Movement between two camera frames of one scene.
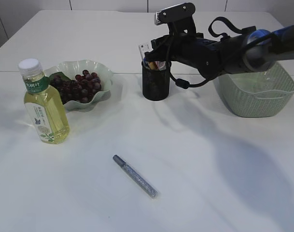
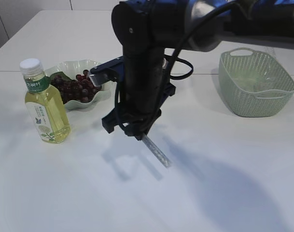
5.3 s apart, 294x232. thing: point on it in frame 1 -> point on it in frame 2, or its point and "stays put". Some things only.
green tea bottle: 45,103 stays put
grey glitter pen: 137,178 -> 166,162
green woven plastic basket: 258,94 stays put
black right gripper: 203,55 -> 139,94
